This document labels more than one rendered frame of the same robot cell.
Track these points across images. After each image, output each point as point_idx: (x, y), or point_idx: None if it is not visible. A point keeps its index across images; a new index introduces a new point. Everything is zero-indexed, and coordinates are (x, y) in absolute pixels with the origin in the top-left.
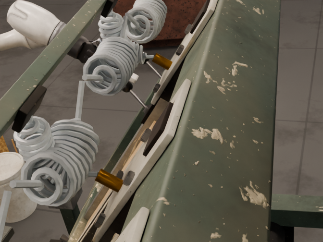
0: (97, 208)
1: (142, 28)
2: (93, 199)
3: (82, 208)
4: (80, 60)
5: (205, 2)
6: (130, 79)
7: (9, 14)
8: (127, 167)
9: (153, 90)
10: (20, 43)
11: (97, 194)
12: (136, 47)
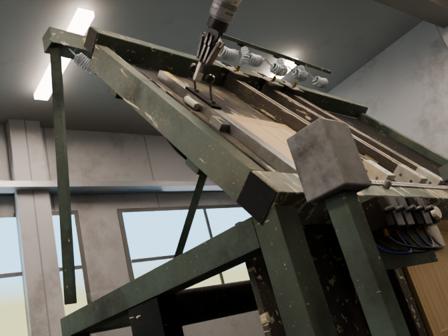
0: None
1: (229, 55)
2: (292, 165)
3: None
4: (222, 36)
5: (221, 62)
6: (201, 77)
7: None
8: (269, 80)
9: (246, 73)
10: None
11: (284, 157)
12: (242, 60)
